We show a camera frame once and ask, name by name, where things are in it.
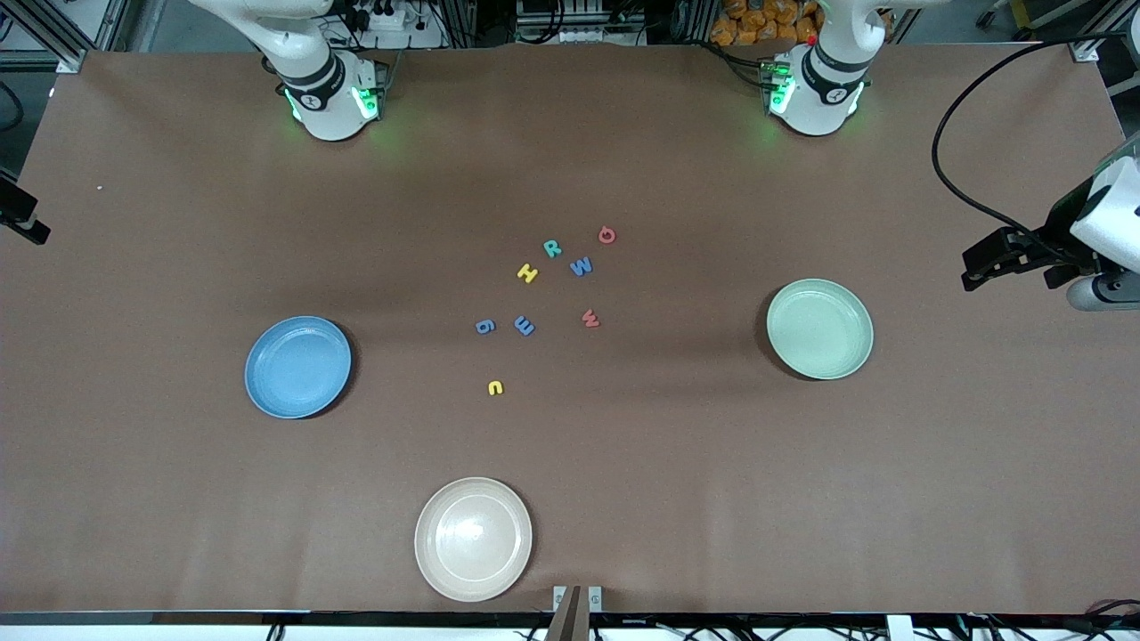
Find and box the aluminium frame post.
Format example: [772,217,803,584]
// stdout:
[1069,0,1140,63]
[0,0,121,74]

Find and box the metal bracket at table edge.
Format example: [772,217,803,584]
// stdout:
[545,584,605,641]

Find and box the white power strip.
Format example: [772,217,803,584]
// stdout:
[352,0,446,50]

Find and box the green plate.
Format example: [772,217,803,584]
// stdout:
[766,279,875,381]

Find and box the blue plate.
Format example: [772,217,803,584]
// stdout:
[245,316,354,420]

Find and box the brown table cover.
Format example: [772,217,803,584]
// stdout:
[0,43,1140,615]

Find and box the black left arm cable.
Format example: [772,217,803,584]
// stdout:
[932,34,1140,259]

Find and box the beige plate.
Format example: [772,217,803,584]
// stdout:
[414,477,533,603]

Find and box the orange net bag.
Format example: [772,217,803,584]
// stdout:
[710,0,822,47]

